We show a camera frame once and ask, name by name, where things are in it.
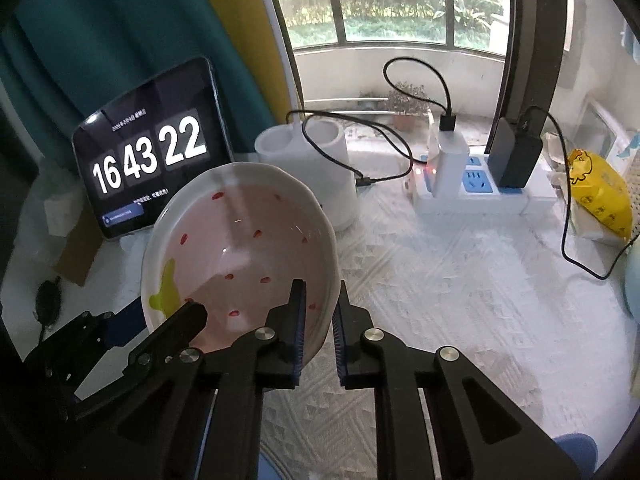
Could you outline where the teal curtain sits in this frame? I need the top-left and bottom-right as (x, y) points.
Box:
(0, 0), (281, 172)

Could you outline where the black balcony railing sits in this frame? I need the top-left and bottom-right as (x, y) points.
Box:
(272, 0), (512, 54)

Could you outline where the yellow curtain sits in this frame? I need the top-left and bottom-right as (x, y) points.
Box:
(187, 0), (301, 154)

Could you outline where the light blue bowl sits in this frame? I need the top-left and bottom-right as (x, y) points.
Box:
(620, 249), (640, 322)

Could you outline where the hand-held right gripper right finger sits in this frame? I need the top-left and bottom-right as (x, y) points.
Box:
(332, 282), (583, 480)

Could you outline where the white power strip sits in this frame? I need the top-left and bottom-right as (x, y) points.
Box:
(404, 152), (561, 216)

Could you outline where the large blue bowl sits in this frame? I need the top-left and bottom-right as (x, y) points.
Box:
(257, 433), (599, 480)

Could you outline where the white plastic box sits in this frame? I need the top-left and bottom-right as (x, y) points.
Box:
(582, 95), (640, 162)

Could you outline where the black oval device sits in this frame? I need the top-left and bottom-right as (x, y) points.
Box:
(34, 276), (65, 334)

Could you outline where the pink dotted bowl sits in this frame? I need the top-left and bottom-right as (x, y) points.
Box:
(141, 161), (342, 367)

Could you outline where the white charger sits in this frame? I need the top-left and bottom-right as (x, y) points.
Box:
(430, 110), (471, 197)

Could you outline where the white cylindrical container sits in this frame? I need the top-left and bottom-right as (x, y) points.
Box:
(255, 114), (360, 233)

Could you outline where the black tablet clock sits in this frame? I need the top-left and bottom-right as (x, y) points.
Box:
(71, 56), (235, 240)

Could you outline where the brown cardboard piece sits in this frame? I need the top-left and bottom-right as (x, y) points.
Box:
(55, 222), (104, 287)

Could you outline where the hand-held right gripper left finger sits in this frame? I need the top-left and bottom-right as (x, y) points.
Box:
(117, 279), (307, 480)

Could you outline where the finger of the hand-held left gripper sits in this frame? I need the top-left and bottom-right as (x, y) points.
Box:
(122, 301), (208, 387)
(44, 296), (149, 392)

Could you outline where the black door frame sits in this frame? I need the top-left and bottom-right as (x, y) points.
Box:
(501, 0), (577, 127)

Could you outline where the black cable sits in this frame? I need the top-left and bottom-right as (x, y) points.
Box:
(520, 105), (634, 281)
(286, 57), (457, 189)

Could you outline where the yellow printed packet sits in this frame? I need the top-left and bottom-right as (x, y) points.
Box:
(542, 132), (635, 247)

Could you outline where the small potted plant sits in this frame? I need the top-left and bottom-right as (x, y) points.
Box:
(387, 81), (429, 131)

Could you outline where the small white box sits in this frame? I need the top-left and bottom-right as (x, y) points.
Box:
(42, 194), (77, 237)

